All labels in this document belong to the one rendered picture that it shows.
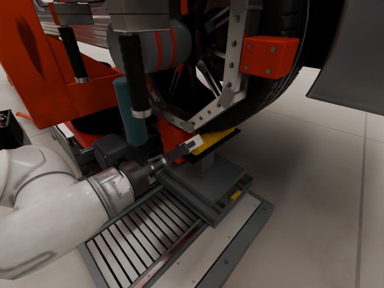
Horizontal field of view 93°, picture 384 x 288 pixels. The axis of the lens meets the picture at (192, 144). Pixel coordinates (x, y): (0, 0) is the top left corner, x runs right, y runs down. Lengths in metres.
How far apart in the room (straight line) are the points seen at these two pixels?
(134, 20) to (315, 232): 1.18
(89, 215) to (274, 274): 0.86
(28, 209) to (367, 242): 1.34
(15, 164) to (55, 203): 0.13
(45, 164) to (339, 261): 1.19
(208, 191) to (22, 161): 0.70
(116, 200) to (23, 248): 0.13
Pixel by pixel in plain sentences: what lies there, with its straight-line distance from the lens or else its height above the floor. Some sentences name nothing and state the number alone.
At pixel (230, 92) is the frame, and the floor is 0.77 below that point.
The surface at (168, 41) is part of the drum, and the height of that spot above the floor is 0.87.
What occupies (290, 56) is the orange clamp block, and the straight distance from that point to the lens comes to 0.46.
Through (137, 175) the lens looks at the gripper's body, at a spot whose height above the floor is 0.66.
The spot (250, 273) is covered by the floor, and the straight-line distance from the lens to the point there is 1.01.
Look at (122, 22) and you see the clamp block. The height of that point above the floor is 0.91.
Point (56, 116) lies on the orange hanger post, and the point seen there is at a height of 0.56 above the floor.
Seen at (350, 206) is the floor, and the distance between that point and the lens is 1.47.
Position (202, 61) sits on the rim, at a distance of 0.67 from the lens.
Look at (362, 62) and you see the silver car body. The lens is 0.55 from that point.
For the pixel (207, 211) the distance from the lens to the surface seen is 0.94.
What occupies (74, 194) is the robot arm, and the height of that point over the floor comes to 0.68.
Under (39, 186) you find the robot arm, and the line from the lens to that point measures 0.41.
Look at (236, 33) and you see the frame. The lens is 0.46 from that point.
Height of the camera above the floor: 0.92
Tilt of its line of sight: 36 degrees down
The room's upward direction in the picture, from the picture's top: straight up
